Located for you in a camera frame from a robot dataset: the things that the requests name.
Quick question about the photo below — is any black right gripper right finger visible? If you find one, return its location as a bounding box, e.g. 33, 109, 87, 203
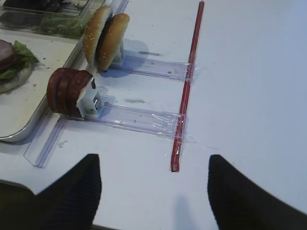
207, 154, 307, 230

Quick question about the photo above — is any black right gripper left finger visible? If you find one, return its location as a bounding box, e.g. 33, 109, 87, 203
0, 154, 102, 230

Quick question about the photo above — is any front dark meat patty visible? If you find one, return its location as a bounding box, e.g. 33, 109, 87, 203
46, 68, 76, 113

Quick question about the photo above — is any dark meat patty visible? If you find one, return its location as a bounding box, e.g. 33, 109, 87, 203
46, 68, 76, 113
57, 69, 93, 117

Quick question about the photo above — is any rear dark meat patty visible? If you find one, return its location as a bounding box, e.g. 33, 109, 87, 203
57, 69, 93, 117

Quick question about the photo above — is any green lettuce on bun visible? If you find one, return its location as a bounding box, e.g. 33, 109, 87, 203
0, 40, 39, 81

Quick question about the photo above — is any green lettuce in container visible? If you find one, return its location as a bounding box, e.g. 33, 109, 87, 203
38, 15, 90, 38

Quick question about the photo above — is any red plastic strip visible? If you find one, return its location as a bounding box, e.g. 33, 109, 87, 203
170, 0, 205, 173

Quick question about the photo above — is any white plastic pusher block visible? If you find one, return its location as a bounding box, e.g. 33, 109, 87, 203
76, 77, 103, 118

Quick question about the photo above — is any silver metal baking tray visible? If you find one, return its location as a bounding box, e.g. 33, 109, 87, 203
0, 28, 81, 142

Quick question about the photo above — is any bottom bun on tray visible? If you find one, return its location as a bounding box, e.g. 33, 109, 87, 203
0, 62, 32, 93

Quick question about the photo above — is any pink ham slice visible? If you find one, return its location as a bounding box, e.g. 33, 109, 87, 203
0, 40, 14, 70

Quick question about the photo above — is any rear sesame bun top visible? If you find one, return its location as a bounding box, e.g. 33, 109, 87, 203
95, 13, 130, 70

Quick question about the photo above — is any sesame bun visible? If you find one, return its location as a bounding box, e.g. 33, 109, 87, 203
83, 6, 113, 67
95, 13, 130, 70

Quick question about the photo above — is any front sesame bun top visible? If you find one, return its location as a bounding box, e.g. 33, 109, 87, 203
83, 6, 113, 67

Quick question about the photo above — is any clear plastic container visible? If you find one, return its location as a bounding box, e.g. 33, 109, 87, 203
0, 0, 93, 35

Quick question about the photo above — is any clear rail right of tray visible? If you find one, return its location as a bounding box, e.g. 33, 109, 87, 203
23, 0, 130, 169

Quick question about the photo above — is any clear rail under patties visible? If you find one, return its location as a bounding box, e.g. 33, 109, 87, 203
65, 103, 187, 139

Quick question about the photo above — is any clear rail under buns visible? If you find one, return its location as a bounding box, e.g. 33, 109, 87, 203
97, 54, 195, 82

